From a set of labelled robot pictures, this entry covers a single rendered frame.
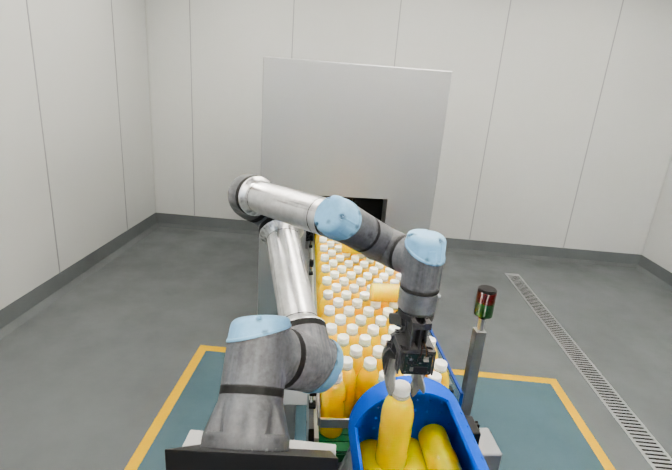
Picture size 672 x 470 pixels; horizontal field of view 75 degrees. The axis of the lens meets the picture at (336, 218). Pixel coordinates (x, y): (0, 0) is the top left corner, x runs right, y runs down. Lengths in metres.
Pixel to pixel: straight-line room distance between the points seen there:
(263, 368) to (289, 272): 0.28
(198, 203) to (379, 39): 2.90
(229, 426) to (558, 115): 5.23
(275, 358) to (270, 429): 0.11
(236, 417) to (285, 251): 0.41
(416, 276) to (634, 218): 5.61
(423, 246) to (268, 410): 0.39
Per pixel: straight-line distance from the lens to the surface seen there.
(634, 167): 6.16
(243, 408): 0.81
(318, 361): 0.92
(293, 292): 1.00
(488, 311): 1.60
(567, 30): 5.67
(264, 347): 0.83
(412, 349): 0.87
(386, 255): 0.86
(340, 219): 0.75
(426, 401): 1.18
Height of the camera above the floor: 1.89
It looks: 17 degrees down
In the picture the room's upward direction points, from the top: 4 degrees clockwise
